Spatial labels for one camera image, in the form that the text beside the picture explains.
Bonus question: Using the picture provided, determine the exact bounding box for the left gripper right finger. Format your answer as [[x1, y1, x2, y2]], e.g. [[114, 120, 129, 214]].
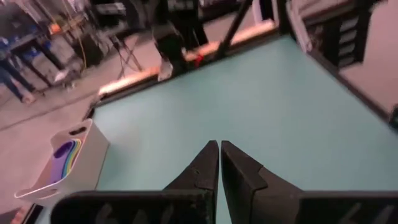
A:
[[220, 139, 304, 224]]

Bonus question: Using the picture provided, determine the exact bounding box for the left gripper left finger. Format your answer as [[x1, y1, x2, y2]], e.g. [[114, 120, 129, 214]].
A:
[[164, 139, 220, 192]]

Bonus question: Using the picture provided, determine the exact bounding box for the yellow measuring cup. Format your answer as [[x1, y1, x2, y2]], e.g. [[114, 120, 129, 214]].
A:
[[70, 138, 83, 166]]

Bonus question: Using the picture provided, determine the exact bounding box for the green measuring cup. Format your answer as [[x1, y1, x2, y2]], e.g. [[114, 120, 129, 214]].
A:
[[67, 139, 80, 172]]

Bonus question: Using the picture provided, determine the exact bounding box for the teal measuring cup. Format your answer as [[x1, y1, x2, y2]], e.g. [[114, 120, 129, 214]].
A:
[[63, 139, 76, 178]]

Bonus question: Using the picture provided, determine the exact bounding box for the dark blue measuring cup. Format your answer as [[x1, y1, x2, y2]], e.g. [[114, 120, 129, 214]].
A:
[[60, 140, 73, 181]]

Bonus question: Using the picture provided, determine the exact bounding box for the purple measuring cup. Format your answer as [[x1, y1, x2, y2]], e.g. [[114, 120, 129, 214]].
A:
[[49, 140, 75, 185]]

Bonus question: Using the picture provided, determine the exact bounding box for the white plastic basket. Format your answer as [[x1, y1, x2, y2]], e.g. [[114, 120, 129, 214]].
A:
[[14, 118, 110, 208]]

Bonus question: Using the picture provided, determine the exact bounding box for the black rack with grey slats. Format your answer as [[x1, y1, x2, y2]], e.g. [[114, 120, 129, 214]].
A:
[[323, 7, 373, 68]]

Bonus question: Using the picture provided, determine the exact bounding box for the person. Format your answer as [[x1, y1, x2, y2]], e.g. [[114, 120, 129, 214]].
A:
[[0, 37, 37, 105]]

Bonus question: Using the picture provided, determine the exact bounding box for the black table frame strut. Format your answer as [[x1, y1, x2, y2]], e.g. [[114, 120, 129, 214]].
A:
[[217, 0, 253, 60]]

